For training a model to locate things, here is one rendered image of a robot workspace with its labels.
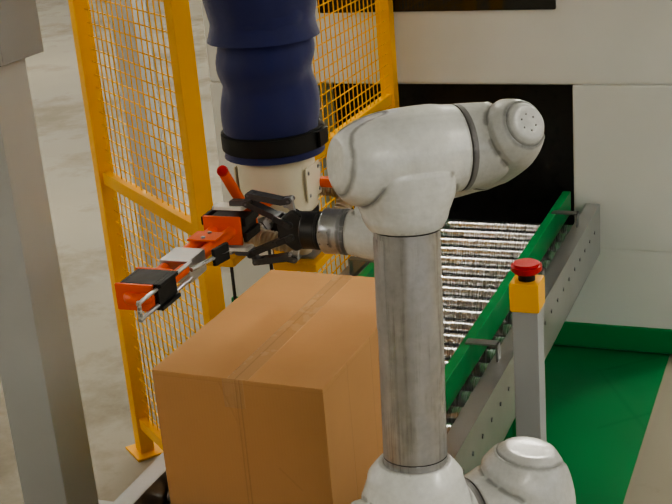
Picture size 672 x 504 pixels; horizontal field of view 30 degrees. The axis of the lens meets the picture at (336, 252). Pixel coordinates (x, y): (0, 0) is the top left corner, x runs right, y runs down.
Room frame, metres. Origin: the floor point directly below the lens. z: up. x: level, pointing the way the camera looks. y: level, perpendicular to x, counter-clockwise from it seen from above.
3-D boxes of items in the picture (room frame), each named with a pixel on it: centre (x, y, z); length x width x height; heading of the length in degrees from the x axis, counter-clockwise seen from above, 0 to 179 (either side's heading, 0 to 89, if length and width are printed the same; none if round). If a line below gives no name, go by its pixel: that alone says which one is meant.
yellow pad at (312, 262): (2.61, 0.03, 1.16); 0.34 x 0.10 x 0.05; 158
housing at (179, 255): (2.21, 0.29, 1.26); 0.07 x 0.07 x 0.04; 68
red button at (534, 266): (2.64, -0.43, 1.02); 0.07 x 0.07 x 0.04
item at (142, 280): (2.09, 0.34, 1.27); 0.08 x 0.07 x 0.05; 158
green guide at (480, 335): (3.61, -0.58, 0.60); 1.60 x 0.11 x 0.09; 157
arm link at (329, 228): (2.31, 0.00, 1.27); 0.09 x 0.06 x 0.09; 158
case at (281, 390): (2.63, 0.11, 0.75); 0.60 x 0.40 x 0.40; 156
